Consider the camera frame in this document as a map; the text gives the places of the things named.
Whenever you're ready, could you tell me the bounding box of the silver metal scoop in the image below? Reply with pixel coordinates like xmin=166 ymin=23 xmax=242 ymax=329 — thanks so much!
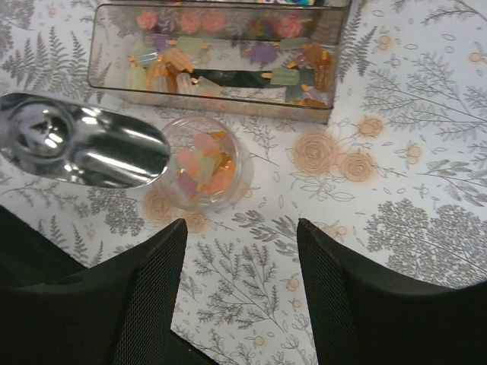
xmin=1 ymin=92 xmax=170 ymax=189

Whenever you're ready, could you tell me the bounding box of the clear acrylic candy organizer box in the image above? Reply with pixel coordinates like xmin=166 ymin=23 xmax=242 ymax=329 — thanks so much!
xmin=88 ymin=1 xmax=351 ymax=123

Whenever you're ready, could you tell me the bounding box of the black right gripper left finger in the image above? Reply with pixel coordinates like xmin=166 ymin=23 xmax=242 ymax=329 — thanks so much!
xmin=0 ymin=217 xmax=189 ymax=365

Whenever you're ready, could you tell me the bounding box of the floral patterned table cloth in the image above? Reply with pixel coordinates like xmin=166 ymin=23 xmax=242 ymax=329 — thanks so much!
xmin=0 ymin=0 xmax=487 ymax=365

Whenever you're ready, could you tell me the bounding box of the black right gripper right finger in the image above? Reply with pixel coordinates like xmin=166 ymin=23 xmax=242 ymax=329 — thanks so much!
xmin=297 ymin=219 xmax=486 ymax=364

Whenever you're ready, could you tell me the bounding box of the clear plastic jar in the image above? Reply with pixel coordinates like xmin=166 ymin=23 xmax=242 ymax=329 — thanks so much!
xmin=153 ymin=115 xmax=254 ymax=211

